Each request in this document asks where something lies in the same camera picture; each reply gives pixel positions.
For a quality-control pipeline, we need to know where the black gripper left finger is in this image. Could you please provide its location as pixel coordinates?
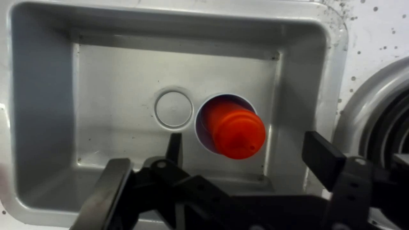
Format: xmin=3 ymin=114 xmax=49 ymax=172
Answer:
xmin=166 ymin=133 xmax=183 ymax=167

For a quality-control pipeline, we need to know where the front right stove burner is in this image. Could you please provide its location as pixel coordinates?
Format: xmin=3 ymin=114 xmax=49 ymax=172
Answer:
xmin=332 ymin=58 xmax=409 ymax=169

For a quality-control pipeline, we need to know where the red sauce bottle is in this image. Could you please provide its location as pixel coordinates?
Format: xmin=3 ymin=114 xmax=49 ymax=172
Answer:
xmin=205 ymin=102 xmax=266 ymax=160

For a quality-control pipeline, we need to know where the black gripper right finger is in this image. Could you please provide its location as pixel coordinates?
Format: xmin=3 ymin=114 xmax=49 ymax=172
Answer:
xmin=302 ymin=132 xmax=346 ymax=191

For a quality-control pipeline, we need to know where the grey toy sink basin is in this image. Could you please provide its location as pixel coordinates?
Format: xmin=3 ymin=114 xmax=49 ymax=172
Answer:
xmin=0 ymin=0 xmax=348 ymax=228

